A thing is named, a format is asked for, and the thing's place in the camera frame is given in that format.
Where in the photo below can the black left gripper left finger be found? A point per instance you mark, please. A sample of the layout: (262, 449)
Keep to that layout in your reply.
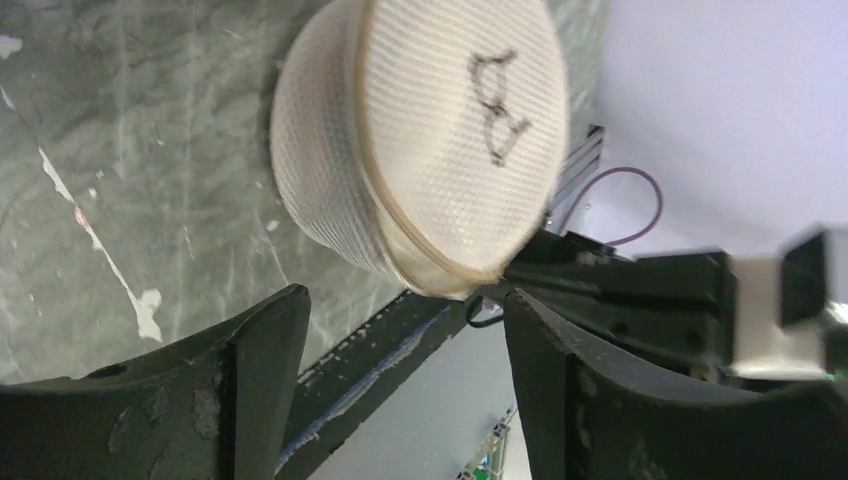
(213, 405)

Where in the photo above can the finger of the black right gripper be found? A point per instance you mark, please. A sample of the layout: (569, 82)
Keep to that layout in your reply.
(677, 310)

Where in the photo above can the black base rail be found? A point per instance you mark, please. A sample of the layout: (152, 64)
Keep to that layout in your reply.
(346, 386)

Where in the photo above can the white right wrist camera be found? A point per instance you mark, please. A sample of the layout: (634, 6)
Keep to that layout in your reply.
(791, 310)

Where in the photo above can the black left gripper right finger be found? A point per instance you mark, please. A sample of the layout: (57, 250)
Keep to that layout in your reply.
(592, 410)

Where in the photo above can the round white mesh pouch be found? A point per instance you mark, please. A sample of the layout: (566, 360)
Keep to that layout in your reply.
(422, 140)

